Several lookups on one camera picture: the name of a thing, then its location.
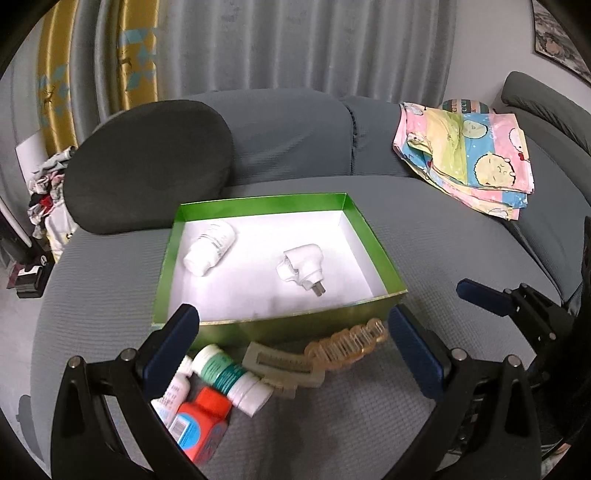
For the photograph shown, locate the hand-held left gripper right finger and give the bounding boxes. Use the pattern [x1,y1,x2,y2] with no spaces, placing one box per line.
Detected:
[388,305,542,480]

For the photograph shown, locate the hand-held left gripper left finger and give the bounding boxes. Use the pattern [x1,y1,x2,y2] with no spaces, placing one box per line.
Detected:
[50,304,218,480]

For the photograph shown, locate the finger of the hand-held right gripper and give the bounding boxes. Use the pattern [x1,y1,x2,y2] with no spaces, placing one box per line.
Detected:
[456,278,578,366]

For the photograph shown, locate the small white bottle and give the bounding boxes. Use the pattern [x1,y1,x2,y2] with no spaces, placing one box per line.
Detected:
[151,355,195,432]

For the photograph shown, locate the green and white bottle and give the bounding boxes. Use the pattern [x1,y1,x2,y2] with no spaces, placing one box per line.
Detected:
[191,344,274,416]

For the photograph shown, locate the red bottle blue label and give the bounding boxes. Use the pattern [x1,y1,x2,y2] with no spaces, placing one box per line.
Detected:
[167,387,233,463]

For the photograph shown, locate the green cardboard box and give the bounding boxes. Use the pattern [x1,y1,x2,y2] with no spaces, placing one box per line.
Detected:
[151,191,408,349]

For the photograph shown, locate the clear plastic ampoule tray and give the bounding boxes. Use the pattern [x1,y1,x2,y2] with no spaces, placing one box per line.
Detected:
[242,342,326,400]

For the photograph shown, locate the white bottle black label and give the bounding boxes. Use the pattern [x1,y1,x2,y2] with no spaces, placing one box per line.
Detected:
[183,220,236,277]

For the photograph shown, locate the pastel printed blanket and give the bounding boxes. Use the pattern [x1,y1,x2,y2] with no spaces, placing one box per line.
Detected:
[392,102,535,221]

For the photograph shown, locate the white plug adapter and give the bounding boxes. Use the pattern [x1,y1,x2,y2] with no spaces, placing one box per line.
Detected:
[276,243,326,296]

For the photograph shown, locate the black boxes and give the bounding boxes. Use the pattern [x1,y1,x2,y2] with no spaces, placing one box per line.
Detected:
[7,263,51,300]

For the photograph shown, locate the dark grey cushion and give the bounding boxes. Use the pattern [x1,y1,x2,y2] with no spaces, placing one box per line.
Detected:
[64,99,234,234]

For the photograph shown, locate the round patterned pillow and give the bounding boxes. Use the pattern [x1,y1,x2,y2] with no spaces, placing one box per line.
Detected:
[441,98,495,116]

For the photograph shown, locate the pile of clothes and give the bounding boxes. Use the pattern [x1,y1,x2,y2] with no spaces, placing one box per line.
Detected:
[27,145,79,264]

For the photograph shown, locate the white board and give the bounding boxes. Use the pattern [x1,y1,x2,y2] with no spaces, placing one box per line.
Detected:
[15,131,48,185]

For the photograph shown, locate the grey sofa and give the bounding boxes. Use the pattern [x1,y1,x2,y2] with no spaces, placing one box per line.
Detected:
[30,69,591,480]

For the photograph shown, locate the yellow patterned curtain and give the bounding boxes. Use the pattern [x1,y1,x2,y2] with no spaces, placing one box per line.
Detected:
[36,0,161,160]

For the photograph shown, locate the grey curtain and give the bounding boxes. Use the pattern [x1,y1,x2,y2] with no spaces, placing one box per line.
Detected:
[0,0,458,241]

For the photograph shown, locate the framed wall picture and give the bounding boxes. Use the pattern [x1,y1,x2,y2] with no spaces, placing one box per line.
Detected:
[531,0,591,81]

